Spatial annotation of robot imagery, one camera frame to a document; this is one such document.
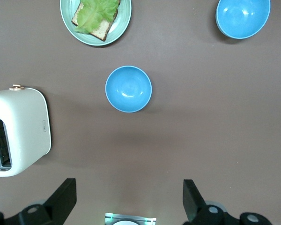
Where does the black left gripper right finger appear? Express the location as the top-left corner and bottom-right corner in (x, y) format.
(182, 179), (274, 225)

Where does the white bread slice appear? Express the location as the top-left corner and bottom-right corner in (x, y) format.
(71, 0), (119, 42)

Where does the green plate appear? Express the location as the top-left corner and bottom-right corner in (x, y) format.
(59, 0), (132, 46)

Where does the brown table mat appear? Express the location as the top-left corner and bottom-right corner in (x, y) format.
(0, 0), (281, 225)

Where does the blue bowl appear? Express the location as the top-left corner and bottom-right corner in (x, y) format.
(105, 65), (153, 113)
(215, 0), (271, 39)

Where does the cream toaster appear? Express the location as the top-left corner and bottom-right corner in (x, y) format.
(0, 83), (52, 178)

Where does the green lettuce leaf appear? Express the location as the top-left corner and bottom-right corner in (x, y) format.
(74, 0), (121, 35)

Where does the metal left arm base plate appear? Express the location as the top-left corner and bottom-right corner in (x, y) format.
(104, 212), (157, 225)

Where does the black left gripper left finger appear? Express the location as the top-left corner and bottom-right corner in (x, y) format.
(0, 178), (77, 225)

